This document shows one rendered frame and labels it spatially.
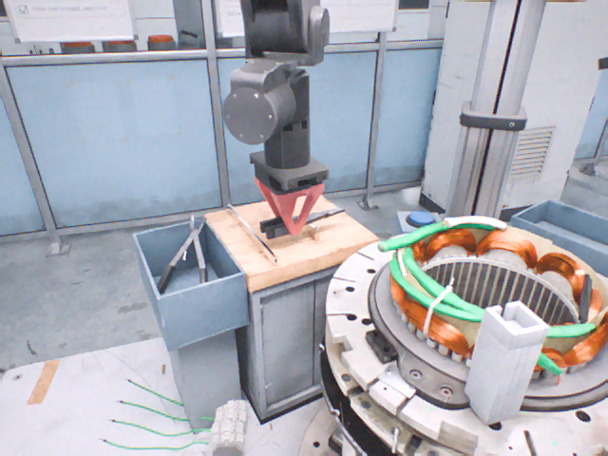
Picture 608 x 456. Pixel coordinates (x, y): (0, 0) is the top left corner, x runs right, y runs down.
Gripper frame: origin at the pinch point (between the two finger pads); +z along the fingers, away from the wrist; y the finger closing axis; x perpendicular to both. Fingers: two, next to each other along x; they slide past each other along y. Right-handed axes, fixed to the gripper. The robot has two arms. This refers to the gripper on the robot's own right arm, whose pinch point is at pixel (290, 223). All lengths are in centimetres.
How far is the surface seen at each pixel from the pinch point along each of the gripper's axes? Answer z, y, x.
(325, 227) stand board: 3.1, -1.4, 6.5
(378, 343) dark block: -0.9, 24.5, -4.0
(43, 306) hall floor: 108, -162, -55
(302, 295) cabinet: 9.6, 3.9, -0.4
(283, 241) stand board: 3.0, -0.7, -0.7
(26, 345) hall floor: 108, -136, -63
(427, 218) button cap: 5.5, 1.1, 24.5
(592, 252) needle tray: 4.2, 21.1, 35.0
